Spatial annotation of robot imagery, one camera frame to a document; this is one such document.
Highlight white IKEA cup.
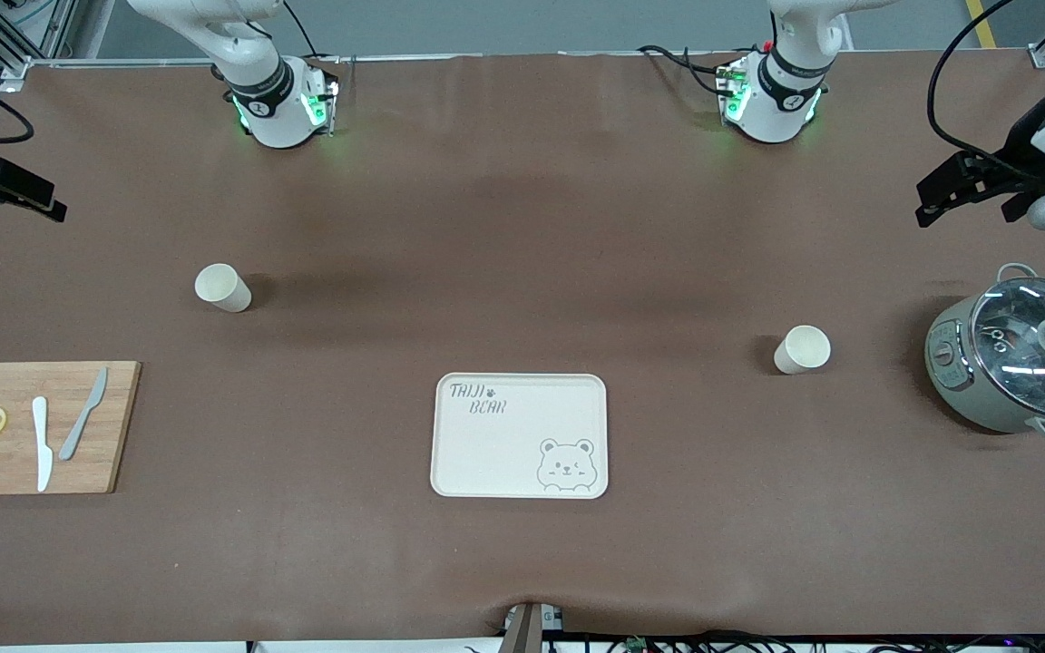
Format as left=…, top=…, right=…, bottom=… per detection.
left=774, top=326, right=832, bottom=375
left=195, top=263, right=252, bottom=313

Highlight cream bear print tray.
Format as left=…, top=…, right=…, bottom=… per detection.
left=430, top=373, right=610, bottom=500

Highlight glass pot lid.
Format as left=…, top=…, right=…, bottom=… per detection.
left=970, top=278, right=1045, bottom=418

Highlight grey-green electric pot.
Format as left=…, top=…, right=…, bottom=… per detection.
left=924, top=263, right=1045, bottom=443

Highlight grey plastic knife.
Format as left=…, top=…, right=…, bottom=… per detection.
left=58, top=366, right=109, bottom=462

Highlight white plastic knife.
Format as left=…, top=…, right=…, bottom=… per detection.
left=31, top=396, right=54, bottom=492

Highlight wooden cutting board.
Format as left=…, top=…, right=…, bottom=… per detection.
left=0, top=361, right=142, bottom=496

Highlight brown table mat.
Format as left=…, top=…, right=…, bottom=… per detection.
left=0, top=50, right=1045, bottom=647

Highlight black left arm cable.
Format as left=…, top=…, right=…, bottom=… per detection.
left=929, top=0, right=1036, bottom=173

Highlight black base cables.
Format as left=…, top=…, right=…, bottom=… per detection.
left=639, top=44, right=734, bottom=93

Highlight metal table edge bracket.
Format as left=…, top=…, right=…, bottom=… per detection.
left=497, top=602, right=564, bottom=653

